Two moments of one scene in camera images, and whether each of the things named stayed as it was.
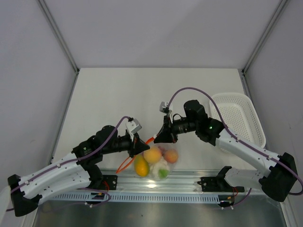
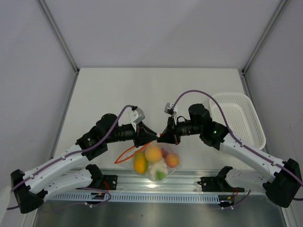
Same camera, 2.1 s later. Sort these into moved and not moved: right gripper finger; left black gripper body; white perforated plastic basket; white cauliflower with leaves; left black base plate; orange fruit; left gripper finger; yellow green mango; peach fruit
Moved: yellow green mango; peach fruit; left gripper finger; left black gripper body
Not moved: left black base plate; orange fruit; white cauliflower with leaves; right gripper finger; white perforated plastic basket
